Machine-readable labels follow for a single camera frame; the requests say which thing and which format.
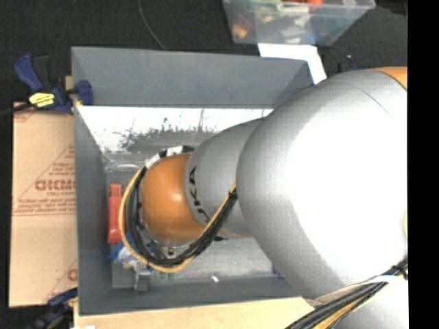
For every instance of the blue and white crumpled packet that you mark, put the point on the blue and white crumpled packet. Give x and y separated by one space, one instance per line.
120 256

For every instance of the red flat plastic tool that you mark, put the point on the red flat plastic tool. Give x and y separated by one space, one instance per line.
114 214

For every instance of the brown cardboard board red print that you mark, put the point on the brown cardboard board red print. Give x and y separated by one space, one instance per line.
41 245

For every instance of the clear glass cup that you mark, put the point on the clear glass cup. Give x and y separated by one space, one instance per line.
120 166

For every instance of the grey metal bin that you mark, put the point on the grey metal bin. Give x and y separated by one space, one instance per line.
178 81

